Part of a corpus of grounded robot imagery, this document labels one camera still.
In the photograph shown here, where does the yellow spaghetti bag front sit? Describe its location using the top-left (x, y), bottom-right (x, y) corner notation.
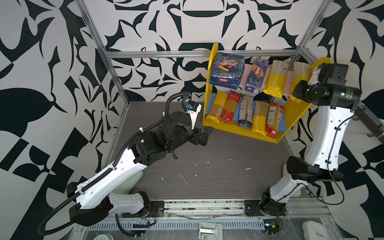
top-left (252, 101), bottom-right (269, 136)

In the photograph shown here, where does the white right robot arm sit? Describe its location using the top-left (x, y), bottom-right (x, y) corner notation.
top-left (244, 63), bottom-right (362, 217)

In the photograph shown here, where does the small red spaghetti bag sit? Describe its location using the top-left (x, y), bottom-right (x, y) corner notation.
top-left (266, 103), bottom-right (284, 139)

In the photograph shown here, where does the yellow spaghetti bag back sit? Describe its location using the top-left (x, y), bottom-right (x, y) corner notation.
top-left (264, 60), bottom-right (290, 99)

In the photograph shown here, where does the yellow spaghetti bag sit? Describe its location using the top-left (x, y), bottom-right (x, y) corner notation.
top-left (264, 60), bottom-right (290, 99)
top-left (252, 101), bottom-right (269, 136)
top-left (207, 92), bottom-right (228, 123)
top-left (290, 62), bottom-right (312, 103)

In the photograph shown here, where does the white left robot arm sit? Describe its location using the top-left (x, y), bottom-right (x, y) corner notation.
top-left (38, 92), bottom-right (213, 236)

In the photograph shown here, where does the white clock left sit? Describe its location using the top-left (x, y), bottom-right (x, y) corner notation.
top-left (93, 234), bottom-right (114, 240)

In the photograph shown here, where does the white clock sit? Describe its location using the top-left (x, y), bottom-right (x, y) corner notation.
top-left (302, 221), bottom-right (330, 240)
top-left (93, 234), bottom-right (114, 240)

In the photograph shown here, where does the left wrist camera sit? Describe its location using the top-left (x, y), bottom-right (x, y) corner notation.
top-left (187, 100), bottom-right (202, 130)

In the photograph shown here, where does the white clock right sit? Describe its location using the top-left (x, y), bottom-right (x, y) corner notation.
top-left (302, 221), bottom-right (330, 240)

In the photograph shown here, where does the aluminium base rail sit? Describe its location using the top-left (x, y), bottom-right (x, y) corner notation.
top-left (77, 197), bottom-right (331, 218)

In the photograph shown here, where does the aluminium cage frame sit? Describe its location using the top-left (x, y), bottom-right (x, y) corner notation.
top-left (78, 1), bottom-right (384, 188)

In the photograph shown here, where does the long red spaghetti bag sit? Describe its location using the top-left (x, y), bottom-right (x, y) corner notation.
top-left (219, 91), bottom-right (242, 125)

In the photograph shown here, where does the black wall hook rail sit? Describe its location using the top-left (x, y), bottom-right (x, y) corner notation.
top-left (353, 102), bottom-right (384, 145)

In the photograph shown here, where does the yellow pink blue shelf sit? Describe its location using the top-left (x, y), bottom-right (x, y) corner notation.
top-left (203, 42), bottom-right (334, 144)

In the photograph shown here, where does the blue Barilla pasta box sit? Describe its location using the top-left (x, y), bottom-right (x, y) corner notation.
top-left (209, 52), bottom-right (246, 90)

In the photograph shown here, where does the clear white label spaghetti bag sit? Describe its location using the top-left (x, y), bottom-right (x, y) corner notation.
top-left (238, 96), bottom-right (253, 130)

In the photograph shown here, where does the white latch bracket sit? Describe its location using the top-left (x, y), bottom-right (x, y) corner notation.
top-left (198, 222), bottom-right (223, 240)

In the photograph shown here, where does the white cable duct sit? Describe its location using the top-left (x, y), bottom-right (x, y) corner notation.
top-left (86, 218), bottom-right (266, 231)

